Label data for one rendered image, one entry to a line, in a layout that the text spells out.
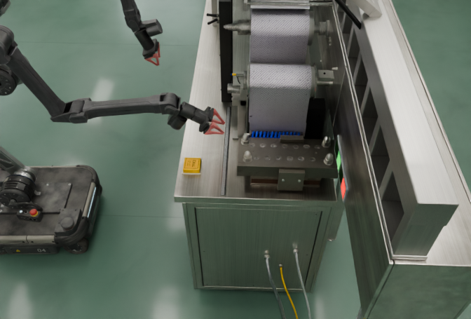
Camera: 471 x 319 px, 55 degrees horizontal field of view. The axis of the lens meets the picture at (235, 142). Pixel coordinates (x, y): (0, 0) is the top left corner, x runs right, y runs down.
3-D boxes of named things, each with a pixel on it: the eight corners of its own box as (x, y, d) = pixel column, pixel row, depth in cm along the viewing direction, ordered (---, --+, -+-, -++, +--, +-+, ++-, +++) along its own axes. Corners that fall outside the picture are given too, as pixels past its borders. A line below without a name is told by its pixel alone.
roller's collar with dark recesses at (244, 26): (237, 29, 195) (237, 16, 191) (251, 29, 195) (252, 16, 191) (237, 37, 191) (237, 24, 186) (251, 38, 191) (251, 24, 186)
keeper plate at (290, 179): (277, 186, 185) (279, 168, 177) (301, 186, 185) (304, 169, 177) (277, 191, 183) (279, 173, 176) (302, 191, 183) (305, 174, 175)
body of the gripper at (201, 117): (202, 133, 186) (186, 126, 183) (204, 116, 193) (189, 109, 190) (210, 124, 182) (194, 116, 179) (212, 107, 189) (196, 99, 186)
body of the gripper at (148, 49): (158, 41, 222) (151, 29, 216) (155, 54, 215) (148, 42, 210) (146, 44, 224) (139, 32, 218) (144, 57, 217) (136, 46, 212)
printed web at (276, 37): (249, 94, 227) (251, 1, 190) (296, 95, 226) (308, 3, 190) (247, 151, 200) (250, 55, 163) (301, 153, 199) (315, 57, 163)
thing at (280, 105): (248, 121, 187) (249, 86, 174) (305, 123, 187) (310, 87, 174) (248, 122, 187) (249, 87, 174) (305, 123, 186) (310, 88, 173)
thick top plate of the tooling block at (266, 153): (238, 146, 192) (238, 137, 188) (332, 149, 191) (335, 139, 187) (237, 175, 181) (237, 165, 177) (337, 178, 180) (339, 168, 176)
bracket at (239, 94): (231, 132, 209) (231, 79, 187) (245, 132, 209) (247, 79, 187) (231, 139, 205) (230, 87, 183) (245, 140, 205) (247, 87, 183)
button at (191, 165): (185, 160, 196) (184, 157, 195) (201, 161, 196) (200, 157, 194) (183, 172, 191) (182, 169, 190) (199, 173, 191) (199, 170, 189)
